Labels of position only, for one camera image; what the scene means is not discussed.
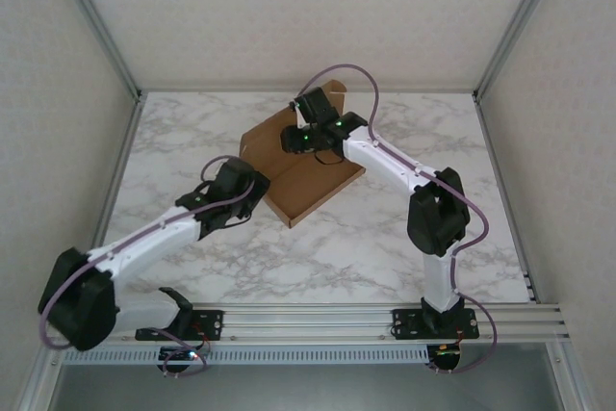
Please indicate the brown cardboard box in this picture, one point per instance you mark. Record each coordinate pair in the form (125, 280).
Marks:
(308, 189)

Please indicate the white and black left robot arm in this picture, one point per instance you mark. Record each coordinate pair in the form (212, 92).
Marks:
(139, 252)

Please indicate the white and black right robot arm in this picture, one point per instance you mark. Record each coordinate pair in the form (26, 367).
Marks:
(385, 161)

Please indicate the small circuit board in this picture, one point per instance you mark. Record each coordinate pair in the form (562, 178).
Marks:
(447, 355)
(180, 355)

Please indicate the aluminium table side rail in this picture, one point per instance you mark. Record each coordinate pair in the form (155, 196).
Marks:
(505, 189)
(115, 185)

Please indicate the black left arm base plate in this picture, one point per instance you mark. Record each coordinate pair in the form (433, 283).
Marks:
(212, 324)

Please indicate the aluminium mounting rail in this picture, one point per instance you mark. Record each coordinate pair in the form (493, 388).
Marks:
(313, 322)

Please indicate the aluminium frame post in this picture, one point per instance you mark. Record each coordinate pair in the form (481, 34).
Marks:
(517, 26)
(103, 26)

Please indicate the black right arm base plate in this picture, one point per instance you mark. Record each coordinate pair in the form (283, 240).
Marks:
(409, 323)

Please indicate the aluminium frame leg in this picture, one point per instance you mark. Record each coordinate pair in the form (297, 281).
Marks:
(570, 377)
(38, 387)

